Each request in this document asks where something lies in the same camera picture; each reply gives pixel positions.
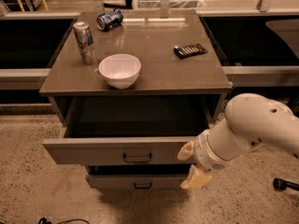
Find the black caster at right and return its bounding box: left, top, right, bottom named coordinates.
left=273, top=178, right=299, bottom=191

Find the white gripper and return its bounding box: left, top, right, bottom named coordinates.
left=178, top=130, right=228, bottom=189

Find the white bowl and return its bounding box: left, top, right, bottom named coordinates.
left=98, top=54, right=141, bottom=90

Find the grey drawer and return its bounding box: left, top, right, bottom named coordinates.
left=87, top=164, right=190, bottom=189
left=43, top=95, right=211, bottom=166

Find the grey drawer cabinet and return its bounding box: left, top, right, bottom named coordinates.
left=38, top=8, right=234, bottom=190

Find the lying blue soda can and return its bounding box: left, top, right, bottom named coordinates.
left=96, top=8, right=123, bottom=31

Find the grey top drawer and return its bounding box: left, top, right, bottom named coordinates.
left=43, top=95, right=211, bottom=166

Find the black drawer handle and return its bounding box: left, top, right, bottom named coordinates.
left=134, top=182, right=152, bottom=189
left=122, top=153, right=152, bottom=164

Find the grey bottom drawer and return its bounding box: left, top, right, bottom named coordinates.
left=87, top=164, right=190, bottom=189

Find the black bottom drawer handle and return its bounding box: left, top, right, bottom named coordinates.
left=134, top=182, right=152, bottom=189

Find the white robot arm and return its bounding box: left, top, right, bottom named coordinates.
left=178, top=93, right=299, bottom=189

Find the white wire basket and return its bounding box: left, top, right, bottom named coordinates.
left=133, top=0, right=207, bottom=9

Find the black cable on floor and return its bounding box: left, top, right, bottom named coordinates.
left=36, top=217, right=92, bottom=224

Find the black top drawer handle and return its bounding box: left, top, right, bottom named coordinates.
left=122, top=153, right=152, bottom=164

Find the upright silver can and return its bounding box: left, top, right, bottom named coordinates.
left=73, top=21, right=96, bottom=64

